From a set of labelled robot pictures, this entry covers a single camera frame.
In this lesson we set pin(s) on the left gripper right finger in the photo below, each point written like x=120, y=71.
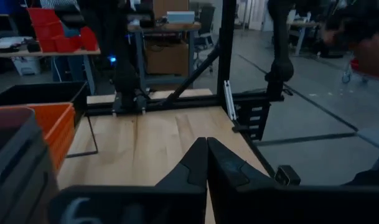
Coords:
x=239, y=199

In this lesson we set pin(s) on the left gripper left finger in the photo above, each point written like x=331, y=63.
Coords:
x=176, y=199

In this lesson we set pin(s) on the large orange plastic basket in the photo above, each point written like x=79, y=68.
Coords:
x=57, y=124

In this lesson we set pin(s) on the grey plastic basket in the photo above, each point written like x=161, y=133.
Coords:
x=21, y=174

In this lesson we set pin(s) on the black plastic basket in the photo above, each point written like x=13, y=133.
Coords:
x=36, y=93

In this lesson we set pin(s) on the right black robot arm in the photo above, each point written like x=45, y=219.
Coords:
x=127, y=77

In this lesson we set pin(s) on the black metal shelf leg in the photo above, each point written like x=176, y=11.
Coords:
x=93, y=134

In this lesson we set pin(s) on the black slotted panel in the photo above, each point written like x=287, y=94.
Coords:
x=242, y=127

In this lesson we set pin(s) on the brown cardboard box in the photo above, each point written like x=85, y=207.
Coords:
x=167, y=59
x=170, y=7

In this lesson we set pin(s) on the grey metal desk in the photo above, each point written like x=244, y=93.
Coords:
x=164, y=27

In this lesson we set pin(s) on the red wheeled cart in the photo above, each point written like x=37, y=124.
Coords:
x=355, y=65

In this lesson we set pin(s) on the red plastic storage bin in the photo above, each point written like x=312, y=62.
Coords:
x=50, y=31
x=89, y=40
x=43, y=17
x=61, y=45

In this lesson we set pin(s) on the white box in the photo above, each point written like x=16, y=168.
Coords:
x=180, y=17

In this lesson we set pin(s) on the black office chair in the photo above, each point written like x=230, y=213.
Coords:
x=206, y=18

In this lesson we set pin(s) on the distant wooden desk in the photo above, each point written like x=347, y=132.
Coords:
x=301, y=24

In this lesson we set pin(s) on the white bucket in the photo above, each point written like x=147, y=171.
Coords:
x=25, y=66

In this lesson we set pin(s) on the blue plastic bin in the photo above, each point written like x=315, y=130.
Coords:
x=5, y=6

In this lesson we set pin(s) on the black table frame rail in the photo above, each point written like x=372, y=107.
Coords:
x=183, y=102
x=257, y=154

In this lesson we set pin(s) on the small black table camera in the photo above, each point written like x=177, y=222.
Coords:
x=290, y=175

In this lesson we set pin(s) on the silver aluminium bracket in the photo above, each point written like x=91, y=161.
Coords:
x=230, y=99

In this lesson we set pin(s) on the black diagonal frame brace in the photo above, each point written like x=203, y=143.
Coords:
x=192, y=76

